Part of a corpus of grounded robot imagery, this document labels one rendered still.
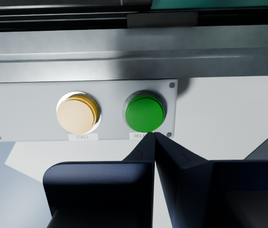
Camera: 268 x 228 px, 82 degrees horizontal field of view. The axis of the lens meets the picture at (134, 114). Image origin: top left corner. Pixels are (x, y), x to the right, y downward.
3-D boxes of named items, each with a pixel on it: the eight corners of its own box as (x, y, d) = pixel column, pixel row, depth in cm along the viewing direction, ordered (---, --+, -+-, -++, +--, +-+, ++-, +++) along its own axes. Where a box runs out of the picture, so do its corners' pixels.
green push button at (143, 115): (160, 125, 18) (164, 133, 16) (126, 126, 18) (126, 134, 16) (162, 91, 17) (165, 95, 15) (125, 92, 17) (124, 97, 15)
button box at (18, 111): (165, 120, 23) (174, 140, 18) (27, 123, 24) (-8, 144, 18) (167, 73, 21) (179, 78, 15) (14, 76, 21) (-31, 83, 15)
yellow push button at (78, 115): (101, 126, 18) (97, 134, 16) (67, 127, 18) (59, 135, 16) (97, 92, 17) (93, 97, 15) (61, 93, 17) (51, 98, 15)
